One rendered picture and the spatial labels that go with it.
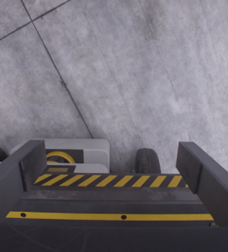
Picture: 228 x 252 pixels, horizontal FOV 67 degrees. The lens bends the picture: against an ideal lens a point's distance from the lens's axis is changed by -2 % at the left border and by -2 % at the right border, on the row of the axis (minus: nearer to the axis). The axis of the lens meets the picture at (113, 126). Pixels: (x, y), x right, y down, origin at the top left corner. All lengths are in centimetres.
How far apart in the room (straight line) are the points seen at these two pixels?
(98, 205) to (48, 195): 8
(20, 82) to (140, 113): 38
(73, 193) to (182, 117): 43
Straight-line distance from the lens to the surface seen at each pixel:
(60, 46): 57
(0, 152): 66
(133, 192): 28
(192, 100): 60
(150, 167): 47
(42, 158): 17
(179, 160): 17
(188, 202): 32
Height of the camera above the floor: 54
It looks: 74 degrees down
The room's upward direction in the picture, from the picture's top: 179 degrees counter-clockwise
